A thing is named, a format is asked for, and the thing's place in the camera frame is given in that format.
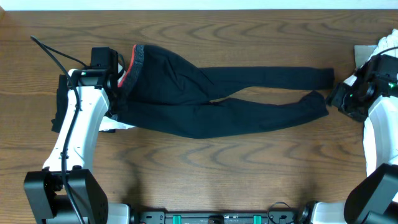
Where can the crumpled white shirt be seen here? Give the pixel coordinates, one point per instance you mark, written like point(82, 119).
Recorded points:
point(376, 85)

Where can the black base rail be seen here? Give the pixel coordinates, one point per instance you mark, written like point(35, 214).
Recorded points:
point(278, 213)

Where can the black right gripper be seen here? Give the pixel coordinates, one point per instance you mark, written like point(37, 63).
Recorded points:
point(335, 98)

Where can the grey cloth piece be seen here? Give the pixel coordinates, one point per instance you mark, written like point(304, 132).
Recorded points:
point(362, 53)

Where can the folded white garment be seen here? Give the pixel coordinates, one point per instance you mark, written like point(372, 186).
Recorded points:
point(119, 93)

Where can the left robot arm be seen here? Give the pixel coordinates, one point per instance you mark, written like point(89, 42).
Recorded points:
point(65, 190)

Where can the folded black garment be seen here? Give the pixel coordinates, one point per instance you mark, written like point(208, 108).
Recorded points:
point(62, 104)

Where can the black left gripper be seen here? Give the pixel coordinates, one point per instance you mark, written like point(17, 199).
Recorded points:
point(116, 110)

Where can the black leggings with red waistband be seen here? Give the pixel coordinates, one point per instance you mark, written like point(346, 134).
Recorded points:
point(164, 92)

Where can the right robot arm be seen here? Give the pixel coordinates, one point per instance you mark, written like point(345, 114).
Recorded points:
point(374, 200)

